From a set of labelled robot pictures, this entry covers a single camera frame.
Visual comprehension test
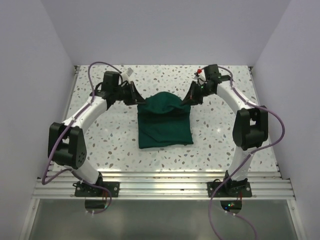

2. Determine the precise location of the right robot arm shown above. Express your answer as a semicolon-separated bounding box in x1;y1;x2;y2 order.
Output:
182;64;269;198

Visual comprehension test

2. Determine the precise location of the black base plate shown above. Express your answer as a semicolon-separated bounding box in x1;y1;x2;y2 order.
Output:
206;178;253;198
72;176;120;198

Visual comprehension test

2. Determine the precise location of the green surgical cloth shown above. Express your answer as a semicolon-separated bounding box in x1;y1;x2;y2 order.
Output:
137;91;194;149

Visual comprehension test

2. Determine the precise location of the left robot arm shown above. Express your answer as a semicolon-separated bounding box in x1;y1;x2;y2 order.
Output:
48;68;146;197

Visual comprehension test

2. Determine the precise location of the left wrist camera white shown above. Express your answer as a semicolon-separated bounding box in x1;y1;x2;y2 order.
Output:
121;67;134;82

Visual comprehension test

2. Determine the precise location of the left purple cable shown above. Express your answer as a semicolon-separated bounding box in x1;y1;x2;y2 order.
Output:
41;61;121;215

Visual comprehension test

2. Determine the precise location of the aluminium rail frame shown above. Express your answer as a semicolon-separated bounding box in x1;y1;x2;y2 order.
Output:
32;65;295;200

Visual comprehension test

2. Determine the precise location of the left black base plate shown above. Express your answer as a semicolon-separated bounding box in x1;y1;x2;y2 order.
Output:
72;176;120;198

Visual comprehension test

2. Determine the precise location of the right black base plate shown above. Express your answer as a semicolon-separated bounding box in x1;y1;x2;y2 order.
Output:
206;178;253;198

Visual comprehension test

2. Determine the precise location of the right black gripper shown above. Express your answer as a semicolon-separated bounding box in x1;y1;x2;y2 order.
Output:
180;80;214;107

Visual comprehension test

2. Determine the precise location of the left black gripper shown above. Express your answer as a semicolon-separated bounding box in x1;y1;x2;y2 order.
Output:
113;81;146;106

